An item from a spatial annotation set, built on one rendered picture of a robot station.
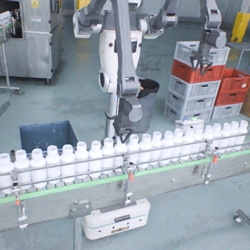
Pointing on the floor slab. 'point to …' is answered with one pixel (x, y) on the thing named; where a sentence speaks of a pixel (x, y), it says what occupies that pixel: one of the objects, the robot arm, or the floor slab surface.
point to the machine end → (34, 39)
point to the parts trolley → (241, 53)
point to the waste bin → (146, 103)
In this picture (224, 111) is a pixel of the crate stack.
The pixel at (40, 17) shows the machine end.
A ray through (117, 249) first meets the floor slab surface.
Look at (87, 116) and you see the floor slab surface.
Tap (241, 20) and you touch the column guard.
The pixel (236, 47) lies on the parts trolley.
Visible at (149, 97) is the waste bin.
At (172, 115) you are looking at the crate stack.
